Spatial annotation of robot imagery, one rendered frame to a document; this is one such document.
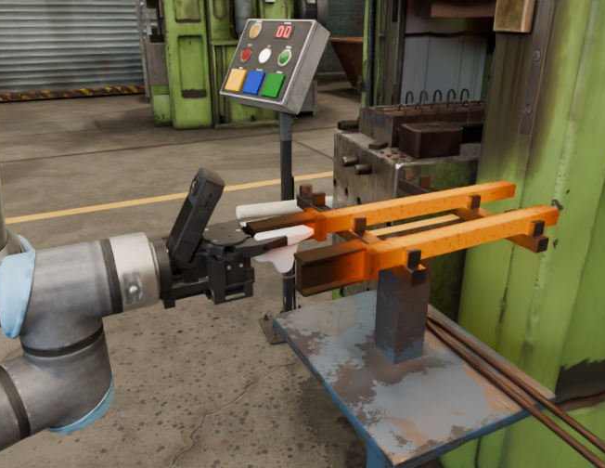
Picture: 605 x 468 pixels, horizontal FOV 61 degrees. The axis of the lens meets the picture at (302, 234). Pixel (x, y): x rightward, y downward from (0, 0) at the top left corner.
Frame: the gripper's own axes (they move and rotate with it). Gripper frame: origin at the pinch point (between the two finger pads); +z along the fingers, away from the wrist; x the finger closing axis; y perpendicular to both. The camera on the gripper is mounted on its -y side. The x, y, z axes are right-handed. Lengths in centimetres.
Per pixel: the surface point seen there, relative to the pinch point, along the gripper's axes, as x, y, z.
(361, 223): 2.7, 0.1, 7.9
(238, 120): -517, 87, 169
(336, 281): 13.3, 1.9, -1.9
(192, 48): -532, 8, 125
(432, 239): 13.1, -0.8, 11.8
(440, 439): 19.1, 26.4, 11.6
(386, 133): -47, 1, 46
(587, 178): -1, 2, 60
